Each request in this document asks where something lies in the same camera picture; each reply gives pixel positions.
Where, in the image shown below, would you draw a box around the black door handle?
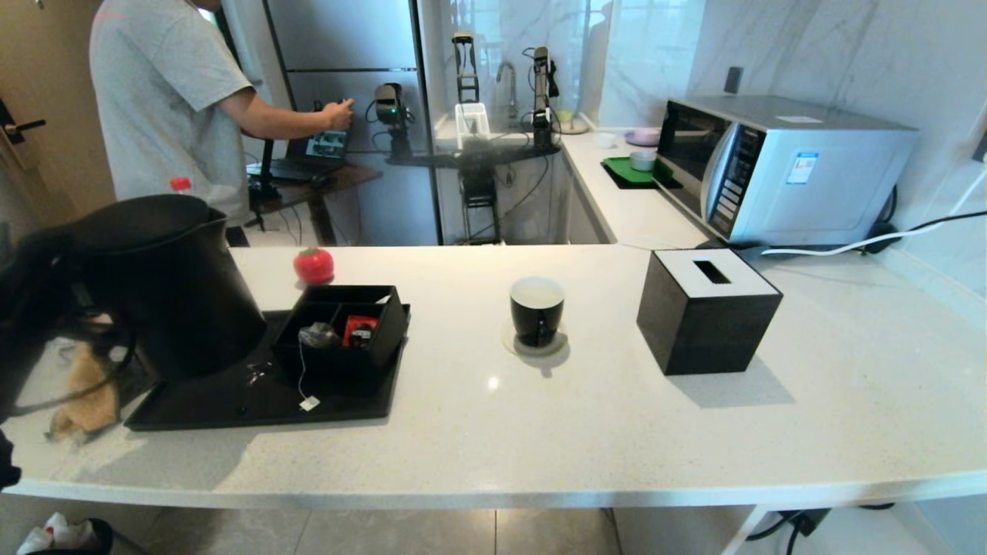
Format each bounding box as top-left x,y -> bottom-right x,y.
0,96 -> 47,146

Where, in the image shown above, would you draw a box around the black tissue box white lid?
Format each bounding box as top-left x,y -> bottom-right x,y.
637,248 -> 783,376

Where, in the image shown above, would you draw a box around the silver microwave oven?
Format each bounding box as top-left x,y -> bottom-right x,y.
652,96 -> 920,247

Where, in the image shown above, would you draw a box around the green tray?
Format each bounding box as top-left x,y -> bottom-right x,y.
601,157 -> 683,191

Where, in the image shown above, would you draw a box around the black compartment organizer box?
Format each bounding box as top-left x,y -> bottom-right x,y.
274,285 -> 411,386

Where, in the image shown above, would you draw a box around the brown black oven mitt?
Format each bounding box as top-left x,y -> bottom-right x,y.
48,339 -> 128,444

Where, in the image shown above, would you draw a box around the white wire rack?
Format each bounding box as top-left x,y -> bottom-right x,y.
455,104 -> 492,152

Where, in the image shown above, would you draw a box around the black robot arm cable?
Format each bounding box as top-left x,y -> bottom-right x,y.
12,339 -> 138,417

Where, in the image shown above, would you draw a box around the black power cable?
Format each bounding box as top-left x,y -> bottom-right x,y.
864,185 -> 987,247

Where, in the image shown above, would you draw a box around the black electric kettle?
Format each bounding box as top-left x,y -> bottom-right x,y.
73,194 -> 268,382

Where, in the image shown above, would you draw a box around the black laptop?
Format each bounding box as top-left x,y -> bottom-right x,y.
247,127 -> 349,182

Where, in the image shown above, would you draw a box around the red packet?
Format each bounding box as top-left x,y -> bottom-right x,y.
343,314 -> 380,348

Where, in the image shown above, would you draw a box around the chrome faucet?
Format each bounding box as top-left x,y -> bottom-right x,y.
496,62 -> 521,120

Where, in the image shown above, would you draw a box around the red tomato shaped timer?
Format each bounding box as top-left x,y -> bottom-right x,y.
293,247 -> 335,285

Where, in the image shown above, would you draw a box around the black cup white inside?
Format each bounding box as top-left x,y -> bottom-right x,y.
510,276 -> 566,348

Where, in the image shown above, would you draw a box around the steel refrigerator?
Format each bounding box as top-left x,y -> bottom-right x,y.
262,0 -> 444,247

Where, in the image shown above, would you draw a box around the white power cable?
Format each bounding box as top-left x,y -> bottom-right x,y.
760,173 -> 987,259

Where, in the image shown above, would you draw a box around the black serving tray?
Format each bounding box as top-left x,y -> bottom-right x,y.
123,308 -> 412,431

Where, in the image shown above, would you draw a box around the black camera with green light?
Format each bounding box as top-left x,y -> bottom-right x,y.
374,83 -> 417,161

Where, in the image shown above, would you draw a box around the brown wooden desk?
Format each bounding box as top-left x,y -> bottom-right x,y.
247,164 -> 384,247

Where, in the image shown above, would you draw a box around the round clear coaster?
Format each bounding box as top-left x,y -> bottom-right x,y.
502,320 -> 569,358

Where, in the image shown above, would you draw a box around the person in grey t-shirt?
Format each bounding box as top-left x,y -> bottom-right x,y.
89,0 -> 355,224

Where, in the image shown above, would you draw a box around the grey tea bag with string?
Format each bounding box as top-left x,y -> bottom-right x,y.
298,322 -> 342,412

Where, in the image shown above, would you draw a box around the black trash bin with paper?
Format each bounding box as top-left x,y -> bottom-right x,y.
17,513 -> 116,555

